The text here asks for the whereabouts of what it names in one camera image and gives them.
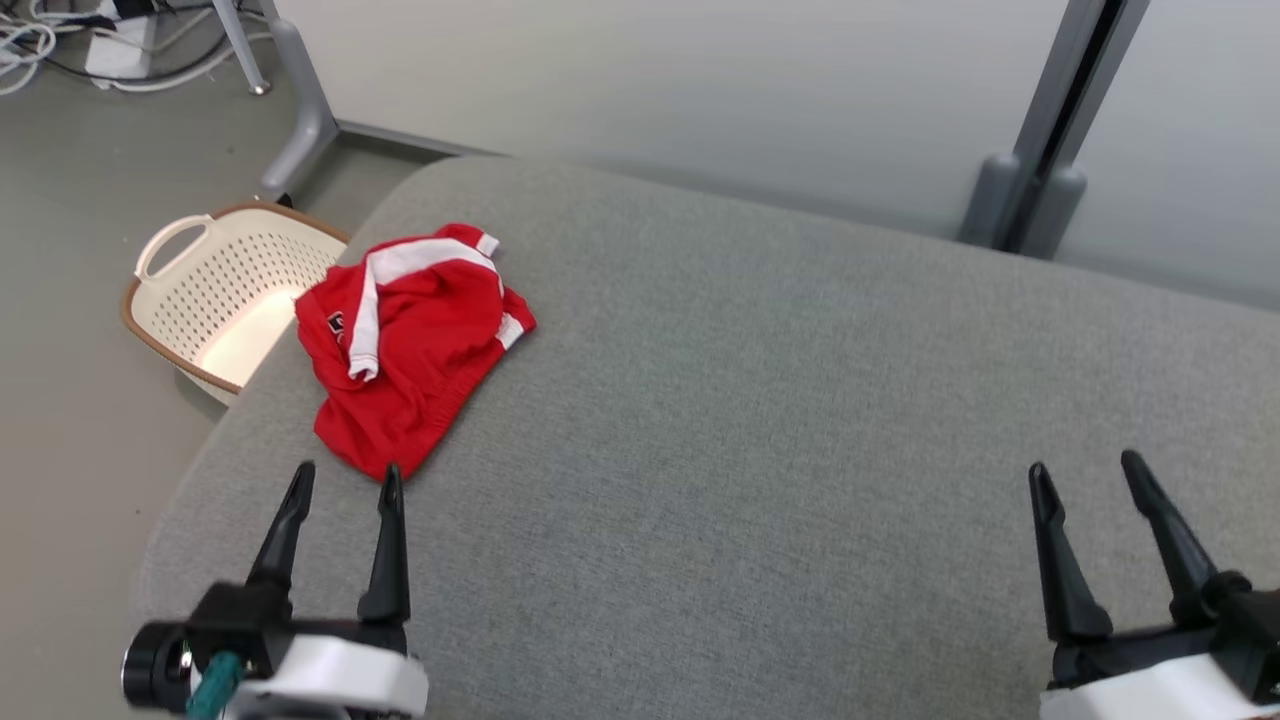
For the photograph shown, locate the left arm teal-plug cable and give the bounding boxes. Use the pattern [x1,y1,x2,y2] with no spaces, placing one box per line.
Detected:
[185,650,246,720]

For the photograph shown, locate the red shorts with white stripe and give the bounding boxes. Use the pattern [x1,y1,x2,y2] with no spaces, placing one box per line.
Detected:
[295,222,538,483]

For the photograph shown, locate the grey partition post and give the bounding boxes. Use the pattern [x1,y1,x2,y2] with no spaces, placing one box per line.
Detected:
[958,0,1151,261]

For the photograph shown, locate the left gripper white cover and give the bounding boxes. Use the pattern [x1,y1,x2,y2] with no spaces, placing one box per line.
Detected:
[225,460,432,720]

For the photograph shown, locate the cream perforated laundry basket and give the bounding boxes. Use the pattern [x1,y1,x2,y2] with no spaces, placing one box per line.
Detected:
[120,200,351,406]

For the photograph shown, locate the white power strip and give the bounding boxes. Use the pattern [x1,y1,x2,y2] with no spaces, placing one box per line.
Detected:
[85,10,158,81]

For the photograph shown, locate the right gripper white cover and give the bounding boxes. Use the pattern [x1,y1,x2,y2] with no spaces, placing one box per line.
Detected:
[1029,450,1280,720]

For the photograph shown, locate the thin grey metal table leg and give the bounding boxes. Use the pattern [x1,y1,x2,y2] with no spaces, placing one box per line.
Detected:
[212,0,273,98]

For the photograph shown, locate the grey partition base rail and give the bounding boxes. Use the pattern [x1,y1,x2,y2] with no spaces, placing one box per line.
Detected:
[335,118,501,161]

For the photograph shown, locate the white cable bundle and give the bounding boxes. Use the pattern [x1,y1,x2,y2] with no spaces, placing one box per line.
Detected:
[0,0,61,98]

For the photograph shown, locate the grey partition end leg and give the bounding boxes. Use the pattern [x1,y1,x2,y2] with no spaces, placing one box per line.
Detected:
[258,15,343,204]

